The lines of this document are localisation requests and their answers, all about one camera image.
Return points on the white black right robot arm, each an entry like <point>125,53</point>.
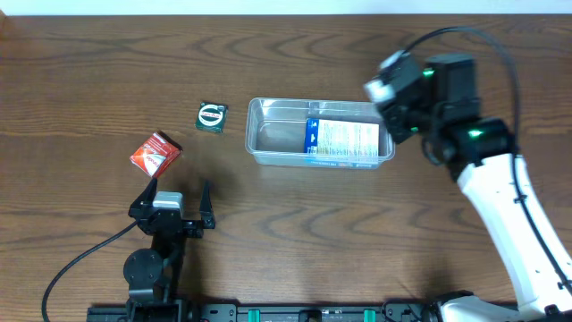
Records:
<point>482,159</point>

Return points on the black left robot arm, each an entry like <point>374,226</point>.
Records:
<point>153,273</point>

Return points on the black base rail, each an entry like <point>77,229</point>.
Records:
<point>268,313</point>

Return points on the clear plastic container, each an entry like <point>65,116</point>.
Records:
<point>276,130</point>

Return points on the green Zam-Buk box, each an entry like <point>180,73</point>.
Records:
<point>211,117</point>

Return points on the blue medicine packet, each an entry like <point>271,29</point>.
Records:
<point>342,139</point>

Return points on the red Panadol box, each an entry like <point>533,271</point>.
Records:
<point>155,155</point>

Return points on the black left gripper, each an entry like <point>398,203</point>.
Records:
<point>167,223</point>

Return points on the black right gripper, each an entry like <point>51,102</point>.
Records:
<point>395,122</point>

